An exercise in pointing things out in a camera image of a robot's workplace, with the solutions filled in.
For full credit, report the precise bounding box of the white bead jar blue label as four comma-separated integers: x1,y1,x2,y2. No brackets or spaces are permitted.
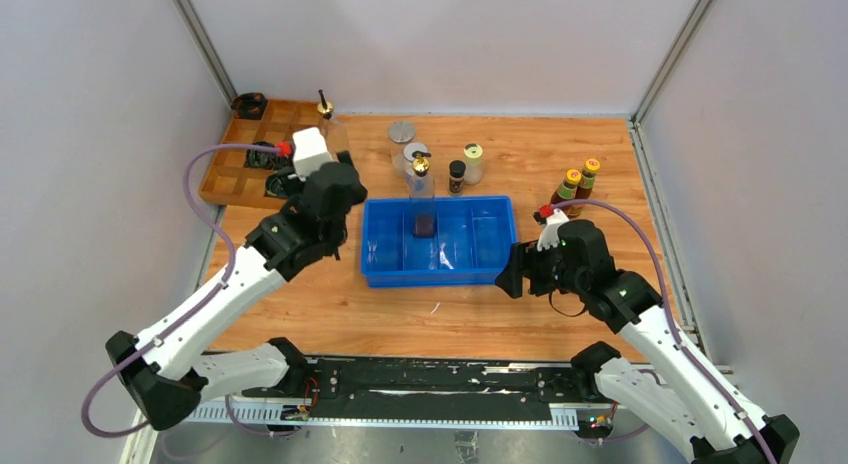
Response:
403,142,431,185

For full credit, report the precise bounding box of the dark coiled roll lower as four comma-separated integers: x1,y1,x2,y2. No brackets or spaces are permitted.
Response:
264,169,304,199

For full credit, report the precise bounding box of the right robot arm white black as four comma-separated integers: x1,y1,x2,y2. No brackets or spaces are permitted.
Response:
495,218,800,463

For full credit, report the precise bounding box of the green label sauce bottle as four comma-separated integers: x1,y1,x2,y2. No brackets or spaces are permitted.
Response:
549,169,582,206

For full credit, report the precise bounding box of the dark coiled roll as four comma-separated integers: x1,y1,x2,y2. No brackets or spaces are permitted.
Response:
245,141,278,170
264,169,304,199

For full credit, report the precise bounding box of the glass bottle with brown sauce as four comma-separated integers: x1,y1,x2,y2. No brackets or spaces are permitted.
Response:
408,151,436,238

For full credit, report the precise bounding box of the aluminium frame rail front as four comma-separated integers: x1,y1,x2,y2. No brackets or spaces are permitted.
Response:
119,354,747,464

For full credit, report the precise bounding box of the clear glass oil bottle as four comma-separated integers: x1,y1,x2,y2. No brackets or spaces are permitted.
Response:
317,89,351,162

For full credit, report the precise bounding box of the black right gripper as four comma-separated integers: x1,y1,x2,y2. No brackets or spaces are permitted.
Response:
495,234,587,298

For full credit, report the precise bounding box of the red label sauce bottle far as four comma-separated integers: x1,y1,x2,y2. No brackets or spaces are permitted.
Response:
567,158,601,219

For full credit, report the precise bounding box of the dark coiled roll upper left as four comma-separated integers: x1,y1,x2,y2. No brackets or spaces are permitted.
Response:
245,141,278,170

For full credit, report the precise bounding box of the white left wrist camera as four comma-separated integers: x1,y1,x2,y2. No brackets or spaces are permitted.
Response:
275,127,333,181

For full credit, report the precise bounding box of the small black pepper shaker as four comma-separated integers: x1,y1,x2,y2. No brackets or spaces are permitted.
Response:
448,160,467,196

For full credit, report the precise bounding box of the wooden compartment tray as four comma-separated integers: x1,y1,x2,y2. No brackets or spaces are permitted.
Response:
198,93,320,209

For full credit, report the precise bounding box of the blue plastic divided bin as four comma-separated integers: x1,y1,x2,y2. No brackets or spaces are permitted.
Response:
360,195,517,288

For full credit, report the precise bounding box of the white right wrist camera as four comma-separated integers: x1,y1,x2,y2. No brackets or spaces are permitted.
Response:
533,204,569,252

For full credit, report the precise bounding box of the jar with pale yellow lid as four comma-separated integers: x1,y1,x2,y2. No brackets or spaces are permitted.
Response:
464,143,484,185

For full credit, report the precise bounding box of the jar with silver lid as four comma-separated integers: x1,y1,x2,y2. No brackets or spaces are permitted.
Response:
387,120,416,178

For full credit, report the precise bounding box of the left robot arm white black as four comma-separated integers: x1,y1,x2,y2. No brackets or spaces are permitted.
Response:
106,161,367,431

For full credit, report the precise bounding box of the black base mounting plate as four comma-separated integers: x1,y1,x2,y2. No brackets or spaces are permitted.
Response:
241,356,612,424

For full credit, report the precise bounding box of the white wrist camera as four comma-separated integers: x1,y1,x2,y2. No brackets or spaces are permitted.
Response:
533,204,569,252
275,127,333,181

